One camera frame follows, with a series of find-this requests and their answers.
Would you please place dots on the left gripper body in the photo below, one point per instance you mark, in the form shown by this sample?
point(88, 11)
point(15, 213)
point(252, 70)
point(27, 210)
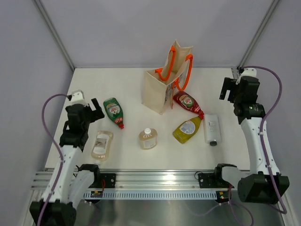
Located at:
point(93, 116)

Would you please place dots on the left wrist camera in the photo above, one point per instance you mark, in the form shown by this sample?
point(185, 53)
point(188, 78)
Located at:
point(77, 97)

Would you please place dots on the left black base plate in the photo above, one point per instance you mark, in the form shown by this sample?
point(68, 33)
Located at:
point(106, 180)

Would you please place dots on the aluminium mounting rail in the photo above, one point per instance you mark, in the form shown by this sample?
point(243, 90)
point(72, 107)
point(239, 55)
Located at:
point(130, 179)

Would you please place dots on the right aluminium frame post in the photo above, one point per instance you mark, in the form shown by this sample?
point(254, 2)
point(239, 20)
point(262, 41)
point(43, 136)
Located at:
point(259, 32)

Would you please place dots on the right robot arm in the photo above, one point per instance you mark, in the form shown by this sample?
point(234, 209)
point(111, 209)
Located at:
point(264, 183)

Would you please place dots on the white lotion bottle black cap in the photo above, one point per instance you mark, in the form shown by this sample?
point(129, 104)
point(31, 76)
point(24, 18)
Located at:
point(212, 131)

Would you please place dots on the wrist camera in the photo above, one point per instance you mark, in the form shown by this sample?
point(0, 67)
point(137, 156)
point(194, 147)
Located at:
point(77, 97)
point(250, 72)

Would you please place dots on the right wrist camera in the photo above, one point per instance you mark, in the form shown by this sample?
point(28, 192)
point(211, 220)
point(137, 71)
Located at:
point(250, 72)

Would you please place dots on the left aluminium frame post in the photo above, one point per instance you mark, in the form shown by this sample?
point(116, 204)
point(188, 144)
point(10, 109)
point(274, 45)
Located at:
point(54, 33)

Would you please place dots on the aluminium frame post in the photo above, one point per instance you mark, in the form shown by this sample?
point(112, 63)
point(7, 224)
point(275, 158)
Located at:
point(54, 33)
point(259, 32)

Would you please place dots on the yellow dish soap bottle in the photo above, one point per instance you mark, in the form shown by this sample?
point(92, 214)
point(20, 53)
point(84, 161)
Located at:
point(187, 129)

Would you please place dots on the green Fairy dish soap bottle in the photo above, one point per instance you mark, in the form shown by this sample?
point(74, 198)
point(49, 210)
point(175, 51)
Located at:
point(114, 111)

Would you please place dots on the canvas bag orange handles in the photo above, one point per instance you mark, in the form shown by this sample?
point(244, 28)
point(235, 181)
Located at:
point(160, 84)

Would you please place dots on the red Fairy dish soap bottle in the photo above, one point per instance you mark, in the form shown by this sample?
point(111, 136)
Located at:
point(188, 103)

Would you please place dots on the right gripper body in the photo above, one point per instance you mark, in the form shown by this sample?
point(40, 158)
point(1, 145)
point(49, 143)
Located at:
point(233, 96)

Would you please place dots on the slotted cable duct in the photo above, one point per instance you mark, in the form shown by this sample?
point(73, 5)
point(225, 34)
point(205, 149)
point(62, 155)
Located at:
point(150, 195)

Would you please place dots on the small amber soap bottle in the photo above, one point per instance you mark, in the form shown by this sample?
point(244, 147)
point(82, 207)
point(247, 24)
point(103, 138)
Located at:
point(148, 138)

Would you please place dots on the clear pale soap bottle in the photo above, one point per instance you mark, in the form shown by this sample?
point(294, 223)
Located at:
point(101, 148)

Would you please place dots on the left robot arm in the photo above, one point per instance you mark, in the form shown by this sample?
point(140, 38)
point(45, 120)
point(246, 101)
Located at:
point(58, 204)

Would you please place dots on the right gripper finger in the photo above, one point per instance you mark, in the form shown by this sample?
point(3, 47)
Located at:
point(229, 83)
point(223, 93)

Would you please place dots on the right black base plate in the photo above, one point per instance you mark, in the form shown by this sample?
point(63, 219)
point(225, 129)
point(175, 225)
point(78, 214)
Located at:
point(208, 180)

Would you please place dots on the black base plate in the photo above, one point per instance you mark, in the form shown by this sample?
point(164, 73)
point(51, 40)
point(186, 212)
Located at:
point(106, 180)
point(208, 180)

